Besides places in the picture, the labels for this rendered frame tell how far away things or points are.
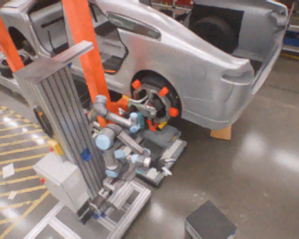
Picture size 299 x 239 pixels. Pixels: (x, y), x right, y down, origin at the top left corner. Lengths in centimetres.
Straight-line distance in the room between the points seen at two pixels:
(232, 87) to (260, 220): 161
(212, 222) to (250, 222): 62
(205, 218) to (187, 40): 182
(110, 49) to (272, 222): 352
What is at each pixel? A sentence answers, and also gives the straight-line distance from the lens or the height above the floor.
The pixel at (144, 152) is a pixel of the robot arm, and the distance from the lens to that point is 207.
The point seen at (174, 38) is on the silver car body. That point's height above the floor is 173.
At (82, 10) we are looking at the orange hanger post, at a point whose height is 207.
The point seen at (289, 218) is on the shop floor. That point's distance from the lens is 334.
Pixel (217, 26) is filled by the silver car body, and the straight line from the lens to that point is 393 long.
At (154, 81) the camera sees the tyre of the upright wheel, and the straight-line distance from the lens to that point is 285.
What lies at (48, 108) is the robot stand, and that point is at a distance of 165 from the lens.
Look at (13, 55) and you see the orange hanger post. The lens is 437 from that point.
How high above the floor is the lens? 278
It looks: 43 degrees down
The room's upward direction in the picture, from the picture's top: 5 degrees counter-clockwise
